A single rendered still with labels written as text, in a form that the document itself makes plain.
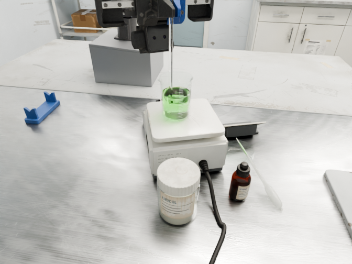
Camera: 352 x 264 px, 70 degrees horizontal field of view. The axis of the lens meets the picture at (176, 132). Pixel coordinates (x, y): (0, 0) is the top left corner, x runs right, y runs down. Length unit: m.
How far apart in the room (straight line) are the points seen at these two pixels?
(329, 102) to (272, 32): 2.12
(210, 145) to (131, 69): 0.41
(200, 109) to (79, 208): 0.26
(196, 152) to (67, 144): 0.27
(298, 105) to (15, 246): 0.66
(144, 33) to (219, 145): 0.22
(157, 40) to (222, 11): 2.92
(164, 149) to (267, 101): 0.39
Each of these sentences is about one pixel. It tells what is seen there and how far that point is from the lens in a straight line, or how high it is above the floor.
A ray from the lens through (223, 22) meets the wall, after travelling 3.39.
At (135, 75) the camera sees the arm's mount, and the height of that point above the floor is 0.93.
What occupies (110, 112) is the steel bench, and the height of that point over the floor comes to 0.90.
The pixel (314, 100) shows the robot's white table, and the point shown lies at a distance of 0.78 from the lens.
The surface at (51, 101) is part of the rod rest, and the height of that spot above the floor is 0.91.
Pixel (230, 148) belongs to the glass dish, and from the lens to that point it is 0.51.
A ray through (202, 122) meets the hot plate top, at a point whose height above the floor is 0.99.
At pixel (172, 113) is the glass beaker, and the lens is 0.42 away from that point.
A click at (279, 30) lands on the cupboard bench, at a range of 2.87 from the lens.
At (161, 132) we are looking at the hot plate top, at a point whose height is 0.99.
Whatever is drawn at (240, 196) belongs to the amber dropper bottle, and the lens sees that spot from 0.41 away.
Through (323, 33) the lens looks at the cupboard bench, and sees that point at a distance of 2.99.
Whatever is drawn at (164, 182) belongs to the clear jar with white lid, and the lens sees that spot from 0.33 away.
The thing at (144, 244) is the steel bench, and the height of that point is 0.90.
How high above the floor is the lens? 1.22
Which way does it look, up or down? 35 degrees down
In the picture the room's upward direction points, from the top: 1 degrees clockwise
